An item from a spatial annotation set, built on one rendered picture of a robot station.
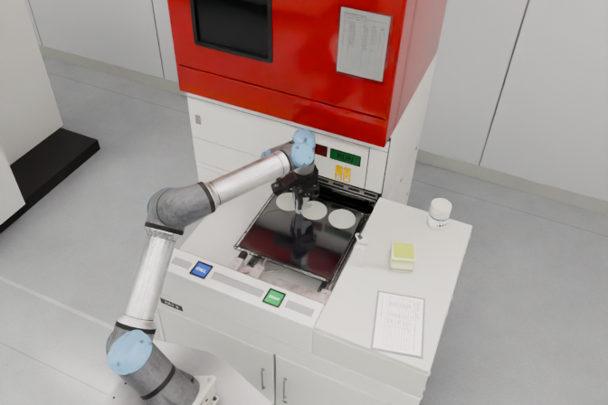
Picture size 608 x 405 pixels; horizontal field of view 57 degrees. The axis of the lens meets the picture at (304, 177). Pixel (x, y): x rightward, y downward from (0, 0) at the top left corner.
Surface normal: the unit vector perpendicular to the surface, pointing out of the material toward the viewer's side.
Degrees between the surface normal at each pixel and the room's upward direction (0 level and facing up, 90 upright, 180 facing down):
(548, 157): 90
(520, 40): 90
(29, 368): 0
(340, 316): 0
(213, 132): 90
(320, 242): 0
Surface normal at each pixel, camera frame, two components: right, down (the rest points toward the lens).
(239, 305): -0.40, 0.59
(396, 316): 0.03, -0.76
